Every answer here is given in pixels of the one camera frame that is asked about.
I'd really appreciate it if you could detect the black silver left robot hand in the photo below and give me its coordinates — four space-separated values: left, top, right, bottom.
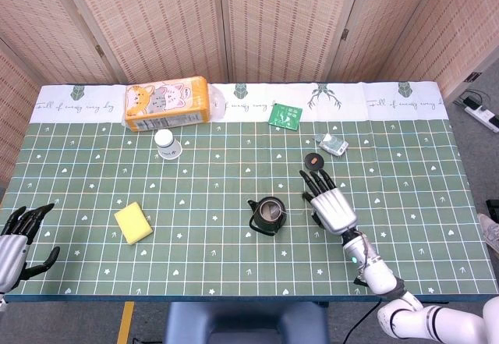
0 203 62 294

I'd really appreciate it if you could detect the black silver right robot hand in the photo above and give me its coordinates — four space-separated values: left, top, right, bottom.
299 168 358 236

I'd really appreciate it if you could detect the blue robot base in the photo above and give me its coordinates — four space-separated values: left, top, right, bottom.
163 300 331 344

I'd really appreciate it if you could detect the black lid with red dot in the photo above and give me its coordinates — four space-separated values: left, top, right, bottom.
304 152 325 172

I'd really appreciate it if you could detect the silver wrapper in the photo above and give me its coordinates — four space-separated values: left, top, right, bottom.
313 132 349 157

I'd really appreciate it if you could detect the black teapot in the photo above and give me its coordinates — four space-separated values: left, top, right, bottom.
246 196 288 236

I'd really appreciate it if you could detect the green square tea packet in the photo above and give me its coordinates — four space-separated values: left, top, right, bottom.
267 101 304 131

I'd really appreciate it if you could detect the green grid tablecloth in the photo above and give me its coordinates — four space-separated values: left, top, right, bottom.
0 81 499 303

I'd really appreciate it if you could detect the yellow sponge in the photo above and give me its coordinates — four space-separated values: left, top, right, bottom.
113 201 154 246

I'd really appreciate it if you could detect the grey shoe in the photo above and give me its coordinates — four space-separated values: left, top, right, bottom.
477 213 499 252

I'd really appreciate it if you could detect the clear plastic wrapper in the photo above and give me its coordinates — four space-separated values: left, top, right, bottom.
208 83 227 121

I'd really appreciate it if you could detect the white power strip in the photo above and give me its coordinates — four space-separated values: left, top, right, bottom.
462 105 499 133

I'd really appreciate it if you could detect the white paper cup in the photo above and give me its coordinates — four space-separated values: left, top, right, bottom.
153 129 183 161

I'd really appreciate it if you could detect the bamboo folding screen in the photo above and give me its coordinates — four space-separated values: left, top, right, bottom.
0 0 499 199

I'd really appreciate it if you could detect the orange cat tissue pack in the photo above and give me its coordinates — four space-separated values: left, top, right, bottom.
124 76 210 133

